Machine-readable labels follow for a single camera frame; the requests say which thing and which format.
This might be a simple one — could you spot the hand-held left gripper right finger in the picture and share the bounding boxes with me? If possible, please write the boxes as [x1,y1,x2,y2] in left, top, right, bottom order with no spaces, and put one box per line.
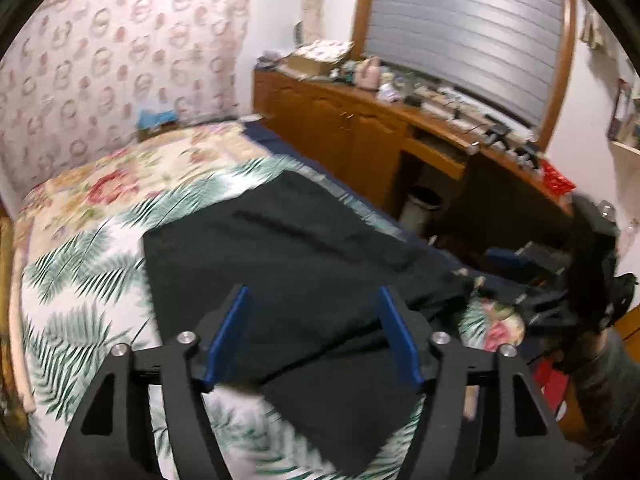
[377,286,576,480]

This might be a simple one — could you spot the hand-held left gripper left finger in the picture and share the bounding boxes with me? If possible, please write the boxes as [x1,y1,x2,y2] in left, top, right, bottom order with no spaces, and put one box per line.
[52,285,251,480]

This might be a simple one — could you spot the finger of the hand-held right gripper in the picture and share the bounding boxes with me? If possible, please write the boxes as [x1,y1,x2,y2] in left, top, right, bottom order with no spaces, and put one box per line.
[485,242,572,282]
[452,267,578,328]

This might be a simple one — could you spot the black printed t-shirt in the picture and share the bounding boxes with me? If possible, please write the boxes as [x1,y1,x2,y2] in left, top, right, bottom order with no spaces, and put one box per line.
[142,170,531,476]

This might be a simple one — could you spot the red bag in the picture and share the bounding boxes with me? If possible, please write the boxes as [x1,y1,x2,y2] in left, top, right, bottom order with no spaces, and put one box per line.
[532,360,571,416]

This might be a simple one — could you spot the red foil packet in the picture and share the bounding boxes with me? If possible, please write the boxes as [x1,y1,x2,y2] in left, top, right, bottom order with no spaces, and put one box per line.
[540,160,576,196]

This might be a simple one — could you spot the grey trash bin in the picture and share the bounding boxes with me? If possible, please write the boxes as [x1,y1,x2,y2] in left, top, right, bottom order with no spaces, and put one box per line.
[400,185,442,231]

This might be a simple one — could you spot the floral palm leaf bedspread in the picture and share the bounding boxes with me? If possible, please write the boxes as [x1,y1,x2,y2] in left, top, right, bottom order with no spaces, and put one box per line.
[10,122,526,480]

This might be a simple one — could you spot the wooden cabinet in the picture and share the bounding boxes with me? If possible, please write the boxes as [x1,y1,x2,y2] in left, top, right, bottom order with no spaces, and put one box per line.
[252,67,576,256]

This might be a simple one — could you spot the blue packet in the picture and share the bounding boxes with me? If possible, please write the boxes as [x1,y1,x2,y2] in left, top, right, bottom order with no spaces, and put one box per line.
[137,107,178,128]

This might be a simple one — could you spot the pink jug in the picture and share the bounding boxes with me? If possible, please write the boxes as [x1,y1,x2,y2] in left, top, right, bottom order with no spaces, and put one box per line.
[360,57,382,90]

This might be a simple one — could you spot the cardboard box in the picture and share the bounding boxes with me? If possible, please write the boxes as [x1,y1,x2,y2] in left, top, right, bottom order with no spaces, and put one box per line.
[285,42,351,76]

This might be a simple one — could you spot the patterned upholstered headboard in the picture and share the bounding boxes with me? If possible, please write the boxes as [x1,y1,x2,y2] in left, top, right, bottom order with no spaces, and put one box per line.
[0,0,251,201]

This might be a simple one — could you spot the wall shelf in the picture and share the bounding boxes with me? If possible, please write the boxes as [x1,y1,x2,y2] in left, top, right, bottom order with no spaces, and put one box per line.
[607,77,640,156]

